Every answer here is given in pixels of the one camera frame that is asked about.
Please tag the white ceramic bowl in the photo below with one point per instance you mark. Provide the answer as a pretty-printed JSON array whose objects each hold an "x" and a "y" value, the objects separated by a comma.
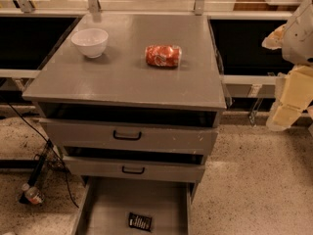
[{"x": 91, "y": 42}]

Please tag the grey middle drawer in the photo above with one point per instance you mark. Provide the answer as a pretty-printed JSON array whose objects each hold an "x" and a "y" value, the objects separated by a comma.
[{"x": 154, "y": 171}]

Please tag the crushed red soda can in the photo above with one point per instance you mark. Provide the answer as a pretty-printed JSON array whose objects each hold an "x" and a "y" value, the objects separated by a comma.
[{"x": 163, "y": 55}]

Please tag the plastic bottle on floor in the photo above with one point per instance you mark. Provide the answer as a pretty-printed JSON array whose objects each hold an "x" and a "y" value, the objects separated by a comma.
[{"x": 33, "y": 194}]

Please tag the grey open bottom drawer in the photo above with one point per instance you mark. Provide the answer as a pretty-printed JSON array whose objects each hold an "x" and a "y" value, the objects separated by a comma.
[{"x": 107, "y": 203}]

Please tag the black top drawer handle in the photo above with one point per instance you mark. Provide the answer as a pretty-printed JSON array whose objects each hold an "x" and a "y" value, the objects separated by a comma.
[{"x": 127, "y": 137}]

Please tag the black stand on floor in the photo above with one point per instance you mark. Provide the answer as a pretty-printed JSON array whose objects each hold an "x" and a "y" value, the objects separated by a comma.
[{"x": 36, "y": 172}]

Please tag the black drawer handle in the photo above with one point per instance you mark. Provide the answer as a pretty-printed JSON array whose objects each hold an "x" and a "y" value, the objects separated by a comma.
[
  {"x": 127, "y": 137},
  {"x": 131, "y": 170}
]

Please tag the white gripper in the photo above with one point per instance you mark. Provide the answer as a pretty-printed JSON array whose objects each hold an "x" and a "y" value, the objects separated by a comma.
[{"x": 299, "y": 39}]

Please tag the grey top drawer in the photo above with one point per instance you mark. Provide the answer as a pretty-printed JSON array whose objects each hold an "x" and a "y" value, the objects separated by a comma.
[{"x": 155, "y": 138}]

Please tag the black rxbar chocolate bar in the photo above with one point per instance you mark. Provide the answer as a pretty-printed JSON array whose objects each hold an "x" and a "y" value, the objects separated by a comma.
[{"x": 139, "y": 222}]

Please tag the black middle drawer handle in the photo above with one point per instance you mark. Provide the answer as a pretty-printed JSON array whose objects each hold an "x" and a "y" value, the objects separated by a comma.
[{"x": 131, "y": 170}]

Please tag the grey drawer cabinet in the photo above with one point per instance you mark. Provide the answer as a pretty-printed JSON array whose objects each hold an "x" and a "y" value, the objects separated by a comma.
[{"x": 119, "y": 86}]

